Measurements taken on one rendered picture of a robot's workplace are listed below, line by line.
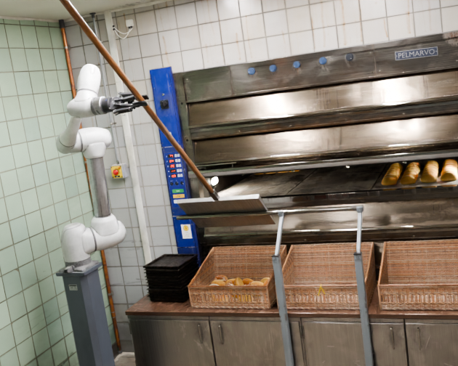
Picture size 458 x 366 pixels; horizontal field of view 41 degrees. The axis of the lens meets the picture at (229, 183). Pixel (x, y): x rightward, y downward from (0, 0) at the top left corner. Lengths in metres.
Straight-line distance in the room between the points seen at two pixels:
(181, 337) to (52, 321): 0.90
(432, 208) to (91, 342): 2.26
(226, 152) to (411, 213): 1.29
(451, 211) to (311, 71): 1.23
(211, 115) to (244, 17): 0.68
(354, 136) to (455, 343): 1.36
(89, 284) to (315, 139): 1.69
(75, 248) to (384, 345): 1.90
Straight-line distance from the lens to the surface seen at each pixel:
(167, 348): 4.20
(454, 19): 3.88
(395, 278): 4.05
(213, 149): 4.24
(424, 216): 4.01
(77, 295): 3.84
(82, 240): 3.78
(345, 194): 4.03
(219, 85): 4.18
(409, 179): 4.12
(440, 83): 3.89
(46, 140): 4.39
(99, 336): 3.93
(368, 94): 3.92
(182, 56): 4.27
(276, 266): 3.62
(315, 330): 3.78
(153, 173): 4.46
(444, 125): 3.91
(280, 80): 4.05
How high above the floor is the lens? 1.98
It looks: 9 degrees down
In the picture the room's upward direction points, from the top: 8 degrees counter-clockwise
